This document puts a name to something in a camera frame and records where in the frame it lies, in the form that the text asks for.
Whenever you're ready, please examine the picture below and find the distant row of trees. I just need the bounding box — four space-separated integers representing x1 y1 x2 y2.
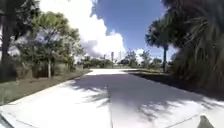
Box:
74 49 164 70

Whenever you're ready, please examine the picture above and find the pale concrete path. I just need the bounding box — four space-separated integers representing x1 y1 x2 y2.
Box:
0 68 224 128

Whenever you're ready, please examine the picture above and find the shaded grass strip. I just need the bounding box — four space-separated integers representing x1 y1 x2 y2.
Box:
123 68 224 101

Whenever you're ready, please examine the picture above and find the palm tree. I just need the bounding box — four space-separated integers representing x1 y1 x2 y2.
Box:
144 18 180 73

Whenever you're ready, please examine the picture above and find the leafy green tree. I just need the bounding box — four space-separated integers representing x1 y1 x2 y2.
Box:
16 11 85 80

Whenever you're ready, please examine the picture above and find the palm frond thicket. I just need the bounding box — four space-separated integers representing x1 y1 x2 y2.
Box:
161 0 224 92

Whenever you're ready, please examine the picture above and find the dark tall tree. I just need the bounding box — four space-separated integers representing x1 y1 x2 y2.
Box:
0 0 41 83

